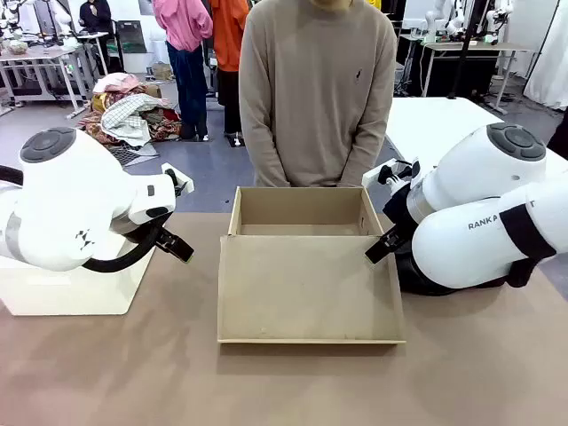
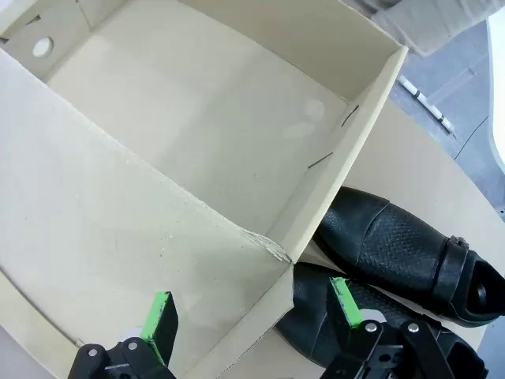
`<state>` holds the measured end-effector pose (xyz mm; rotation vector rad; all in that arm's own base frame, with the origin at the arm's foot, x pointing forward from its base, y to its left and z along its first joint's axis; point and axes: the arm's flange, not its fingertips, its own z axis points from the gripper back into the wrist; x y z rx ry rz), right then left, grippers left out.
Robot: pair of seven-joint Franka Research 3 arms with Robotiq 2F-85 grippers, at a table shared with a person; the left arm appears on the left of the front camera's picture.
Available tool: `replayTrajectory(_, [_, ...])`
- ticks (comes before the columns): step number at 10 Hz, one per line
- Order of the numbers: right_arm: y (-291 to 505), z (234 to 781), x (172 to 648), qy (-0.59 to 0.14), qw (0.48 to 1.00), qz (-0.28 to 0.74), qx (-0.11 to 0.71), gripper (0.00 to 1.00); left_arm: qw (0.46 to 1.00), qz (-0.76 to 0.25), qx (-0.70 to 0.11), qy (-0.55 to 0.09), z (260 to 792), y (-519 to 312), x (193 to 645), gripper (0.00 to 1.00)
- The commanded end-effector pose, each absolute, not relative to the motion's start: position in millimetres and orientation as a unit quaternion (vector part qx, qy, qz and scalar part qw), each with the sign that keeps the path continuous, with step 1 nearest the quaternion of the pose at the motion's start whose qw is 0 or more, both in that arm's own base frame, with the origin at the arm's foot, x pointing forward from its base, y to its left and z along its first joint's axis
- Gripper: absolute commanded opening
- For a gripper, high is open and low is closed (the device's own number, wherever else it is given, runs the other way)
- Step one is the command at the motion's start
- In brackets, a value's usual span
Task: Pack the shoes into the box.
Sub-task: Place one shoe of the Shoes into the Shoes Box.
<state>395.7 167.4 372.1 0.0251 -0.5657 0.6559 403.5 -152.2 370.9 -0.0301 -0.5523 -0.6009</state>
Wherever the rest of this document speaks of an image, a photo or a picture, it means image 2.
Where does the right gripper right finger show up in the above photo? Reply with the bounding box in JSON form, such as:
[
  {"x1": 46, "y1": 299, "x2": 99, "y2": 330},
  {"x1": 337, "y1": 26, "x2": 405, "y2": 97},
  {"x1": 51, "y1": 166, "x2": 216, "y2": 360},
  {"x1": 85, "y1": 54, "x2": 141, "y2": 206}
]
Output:
[{"x1": 323, "y1": 276, "x2": 451, "y2": 379}]

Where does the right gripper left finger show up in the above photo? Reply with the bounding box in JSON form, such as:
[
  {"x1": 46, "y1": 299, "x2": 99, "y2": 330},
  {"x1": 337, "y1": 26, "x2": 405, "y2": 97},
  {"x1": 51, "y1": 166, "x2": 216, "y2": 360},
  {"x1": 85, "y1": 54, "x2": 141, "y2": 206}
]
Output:
[{"x1": 66, "y1": 291, "x2": 179, "y2": 379}]

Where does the black leather shoe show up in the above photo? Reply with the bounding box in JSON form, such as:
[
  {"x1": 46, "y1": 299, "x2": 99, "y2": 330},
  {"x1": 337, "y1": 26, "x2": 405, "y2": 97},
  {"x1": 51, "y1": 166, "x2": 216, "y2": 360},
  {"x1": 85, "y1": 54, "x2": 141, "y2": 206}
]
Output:
[
  {"x1": 313, "y1": 186, "x2": 505, "y2": 328},
  {"x1": 274, "y1": 262, "x2": 490, "y2": 379}
]

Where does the cardboard shoe box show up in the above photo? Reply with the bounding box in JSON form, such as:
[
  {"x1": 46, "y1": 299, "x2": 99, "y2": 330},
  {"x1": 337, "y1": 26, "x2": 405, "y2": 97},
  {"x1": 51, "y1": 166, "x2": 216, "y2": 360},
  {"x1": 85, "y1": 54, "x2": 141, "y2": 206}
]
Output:
[{"x1": 0, "y1": 0, "x2": 410, "y2": 379}]

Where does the person's left forearm beige sleeve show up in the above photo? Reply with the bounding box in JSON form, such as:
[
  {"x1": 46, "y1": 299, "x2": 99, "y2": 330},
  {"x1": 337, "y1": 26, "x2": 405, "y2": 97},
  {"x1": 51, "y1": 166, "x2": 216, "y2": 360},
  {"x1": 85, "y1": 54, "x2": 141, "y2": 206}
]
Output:
[{"x1": 368, "y1": 0, "x2": 488, "y2": 57}]

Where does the white black-banded floor strip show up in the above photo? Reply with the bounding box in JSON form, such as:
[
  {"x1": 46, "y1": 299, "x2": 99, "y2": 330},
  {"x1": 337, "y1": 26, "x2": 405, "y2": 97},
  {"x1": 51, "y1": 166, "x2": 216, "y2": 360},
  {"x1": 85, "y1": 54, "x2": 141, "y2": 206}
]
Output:
[{"x1": 396, "y1": 74, "x2": 455, "y2": 133}]

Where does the white round-cornered table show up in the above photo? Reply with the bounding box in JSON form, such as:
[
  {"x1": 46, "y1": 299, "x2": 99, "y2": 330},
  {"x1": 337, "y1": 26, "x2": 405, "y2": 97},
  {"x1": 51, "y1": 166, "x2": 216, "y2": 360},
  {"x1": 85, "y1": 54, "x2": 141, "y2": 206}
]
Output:
[{"x1": 484, "y1": 15, "x2": 505, "y2": 198}]

